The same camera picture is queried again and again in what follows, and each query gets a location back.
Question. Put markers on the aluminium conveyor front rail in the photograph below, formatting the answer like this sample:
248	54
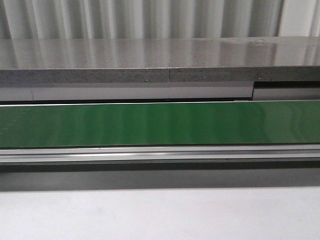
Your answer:
162	154

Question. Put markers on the grey stone countertop slab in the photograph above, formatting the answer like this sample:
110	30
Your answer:
92	61

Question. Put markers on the white panel under countertop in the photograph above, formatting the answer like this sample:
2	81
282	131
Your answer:
232	90

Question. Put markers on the white corrugated curtain backdrop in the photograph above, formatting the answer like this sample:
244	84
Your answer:
158	19

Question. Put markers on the green conveyor belt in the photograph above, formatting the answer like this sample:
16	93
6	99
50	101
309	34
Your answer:
173	123

